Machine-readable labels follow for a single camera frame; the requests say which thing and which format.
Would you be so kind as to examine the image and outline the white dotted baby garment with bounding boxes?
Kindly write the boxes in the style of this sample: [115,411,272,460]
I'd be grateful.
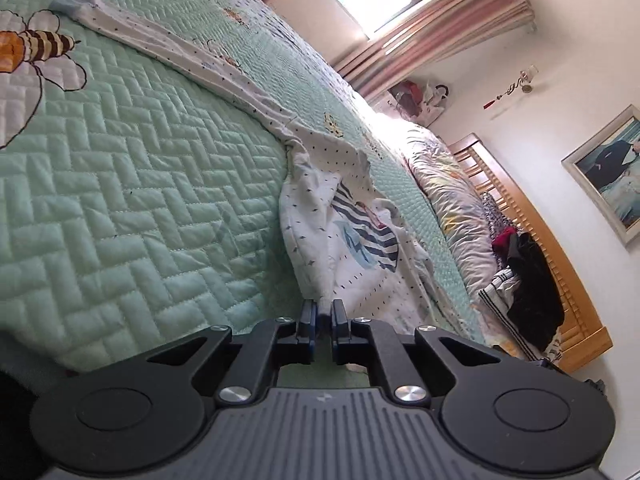
[49,0,482,356]

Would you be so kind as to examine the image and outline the pile of dark clothes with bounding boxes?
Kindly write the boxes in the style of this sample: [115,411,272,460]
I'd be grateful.
[480,193,565,363]

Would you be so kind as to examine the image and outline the floral folded duvet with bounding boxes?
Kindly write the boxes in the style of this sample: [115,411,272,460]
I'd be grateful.
[369,112,564,366]

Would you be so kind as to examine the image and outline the green quilted bee bedspread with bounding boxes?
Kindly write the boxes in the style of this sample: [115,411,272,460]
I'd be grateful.
[1,0,477,373]

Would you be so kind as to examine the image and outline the wooden bed headboard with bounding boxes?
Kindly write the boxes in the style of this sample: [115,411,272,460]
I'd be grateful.
[449,133,613,373]

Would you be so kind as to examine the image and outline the nightstand clutter with plush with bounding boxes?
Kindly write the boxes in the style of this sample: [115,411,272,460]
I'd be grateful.
[388,79,449,128]

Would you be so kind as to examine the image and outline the red hanging knot ornament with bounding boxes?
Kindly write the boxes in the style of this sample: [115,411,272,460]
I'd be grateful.
[483,78,522,110]

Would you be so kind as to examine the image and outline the pink curtain right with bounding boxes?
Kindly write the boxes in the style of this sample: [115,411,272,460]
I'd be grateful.
[334,0,535,102]

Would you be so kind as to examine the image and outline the framed wall picture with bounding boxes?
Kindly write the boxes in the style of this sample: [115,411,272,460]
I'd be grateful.
[562,105,639,246]

